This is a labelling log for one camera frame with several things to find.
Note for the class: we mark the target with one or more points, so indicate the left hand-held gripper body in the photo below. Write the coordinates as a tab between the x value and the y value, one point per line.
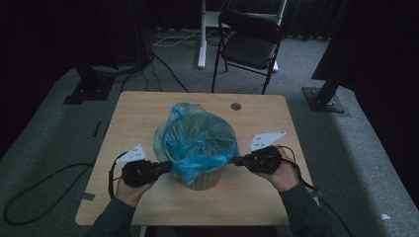
138	174

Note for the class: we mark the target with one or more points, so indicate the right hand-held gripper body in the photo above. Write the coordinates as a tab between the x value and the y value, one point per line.
267	161

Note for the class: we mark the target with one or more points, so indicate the blue plastic bag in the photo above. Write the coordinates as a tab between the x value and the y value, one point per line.
197	144

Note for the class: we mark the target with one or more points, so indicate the green plastic bin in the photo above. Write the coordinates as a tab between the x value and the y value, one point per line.
206	182

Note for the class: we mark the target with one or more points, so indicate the person's left hand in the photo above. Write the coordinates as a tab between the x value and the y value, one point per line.
131	194

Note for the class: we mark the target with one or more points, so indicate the person's right hand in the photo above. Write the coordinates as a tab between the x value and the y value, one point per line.
285	177

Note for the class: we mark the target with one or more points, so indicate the grey table grommet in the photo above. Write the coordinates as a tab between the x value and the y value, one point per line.
235	106

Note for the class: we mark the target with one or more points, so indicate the grey tape strip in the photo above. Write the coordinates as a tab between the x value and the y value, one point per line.
88	196

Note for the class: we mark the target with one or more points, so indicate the black floor tape strip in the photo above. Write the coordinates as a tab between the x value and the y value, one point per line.
97	129

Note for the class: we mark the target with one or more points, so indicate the black stand base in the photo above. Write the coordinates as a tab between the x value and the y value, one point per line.
90	89

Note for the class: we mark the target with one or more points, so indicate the black folding chair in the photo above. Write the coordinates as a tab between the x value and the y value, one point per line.
250	49

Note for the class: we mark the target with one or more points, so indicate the white paper scrap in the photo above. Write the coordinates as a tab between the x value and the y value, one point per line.
385	216

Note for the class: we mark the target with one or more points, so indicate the dark curtain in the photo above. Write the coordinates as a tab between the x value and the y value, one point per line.
306	19

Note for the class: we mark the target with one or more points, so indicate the black stand with base plate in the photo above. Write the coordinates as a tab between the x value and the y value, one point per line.
324	98

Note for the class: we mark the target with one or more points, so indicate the white desk frame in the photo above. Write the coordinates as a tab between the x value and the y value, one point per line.
202	49

